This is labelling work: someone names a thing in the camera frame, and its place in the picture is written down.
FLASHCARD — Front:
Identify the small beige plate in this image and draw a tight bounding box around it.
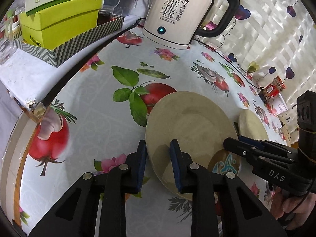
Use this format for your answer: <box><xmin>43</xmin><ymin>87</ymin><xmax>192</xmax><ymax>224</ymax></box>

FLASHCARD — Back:
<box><xmin>238</xmin><ymin>109</ymin><xmax>268</xmax><ymax>141</ymax></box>

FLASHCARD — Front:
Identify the brown patterned plate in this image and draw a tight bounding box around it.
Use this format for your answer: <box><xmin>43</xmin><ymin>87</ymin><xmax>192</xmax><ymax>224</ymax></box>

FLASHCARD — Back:
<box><xmin>207</xmin><ymin>149</ymin><xmax>241</xmax><ymax>175</ymax></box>

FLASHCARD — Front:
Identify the large beige plate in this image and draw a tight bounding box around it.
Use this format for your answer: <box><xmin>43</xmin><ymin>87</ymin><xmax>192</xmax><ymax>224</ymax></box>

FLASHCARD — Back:
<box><xmin>145</xmin><ymin>91</ymin><xmax>237</xmax><ymax>200</ymax></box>

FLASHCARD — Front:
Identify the person's right hand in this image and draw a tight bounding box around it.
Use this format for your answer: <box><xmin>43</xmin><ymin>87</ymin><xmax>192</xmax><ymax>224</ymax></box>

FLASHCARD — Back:
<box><xmin>270</xmin><ymin>187</ymin><xmax>315</xmax><ymax>230</ymax></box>

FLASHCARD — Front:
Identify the red lid sauce jar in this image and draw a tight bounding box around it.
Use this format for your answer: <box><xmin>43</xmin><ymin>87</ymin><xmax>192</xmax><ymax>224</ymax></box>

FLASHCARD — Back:
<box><xmin>259</xmin><ymin>76</ymin><xmax>286</xmax><ymax>104</ymax></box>

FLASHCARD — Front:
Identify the floral plastic tablecloth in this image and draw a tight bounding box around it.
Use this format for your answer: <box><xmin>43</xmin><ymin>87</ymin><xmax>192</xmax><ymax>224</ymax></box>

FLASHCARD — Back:
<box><xmin>19</xmin><ymin>28</ymin><xmax>284</xmax><ymax>236</ymax></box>

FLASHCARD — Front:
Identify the heart pattern curtain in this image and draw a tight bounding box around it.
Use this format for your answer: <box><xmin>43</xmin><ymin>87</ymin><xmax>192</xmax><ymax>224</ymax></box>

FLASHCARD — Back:
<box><xmin>202</xmin><ymin>0</ymin><xmax>315</xmax><ymax>106</ymax></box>

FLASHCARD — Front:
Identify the striped chevron tray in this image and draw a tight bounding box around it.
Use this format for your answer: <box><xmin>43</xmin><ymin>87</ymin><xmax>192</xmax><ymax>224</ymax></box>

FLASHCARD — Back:
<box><xmin>14</xmin><ymin>16</ymin><xmax>124</xmax><ymax>67</ymax></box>

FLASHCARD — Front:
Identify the white electric kettle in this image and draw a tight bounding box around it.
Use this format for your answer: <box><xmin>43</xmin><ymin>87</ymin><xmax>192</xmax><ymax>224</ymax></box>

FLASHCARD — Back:
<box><xmin>142</xmin><ymin>0</ymin><xmax>240</xmax><ymax>50</ymax></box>

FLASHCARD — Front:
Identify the clear glass cup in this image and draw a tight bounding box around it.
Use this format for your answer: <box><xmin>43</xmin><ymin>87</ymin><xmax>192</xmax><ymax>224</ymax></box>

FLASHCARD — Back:
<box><xmin>0</xmin><ymin>9</ymin><xmax>20</xmax><ymax>64</ymax></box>

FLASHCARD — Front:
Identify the yellow-green box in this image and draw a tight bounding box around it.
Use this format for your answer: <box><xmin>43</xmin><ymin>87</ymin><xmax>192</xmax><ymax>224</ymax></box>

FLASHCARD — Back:
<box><xmin>19</xmin><ymin>0</ymin><xmax>103</xmax><ymax>50</ymax></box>

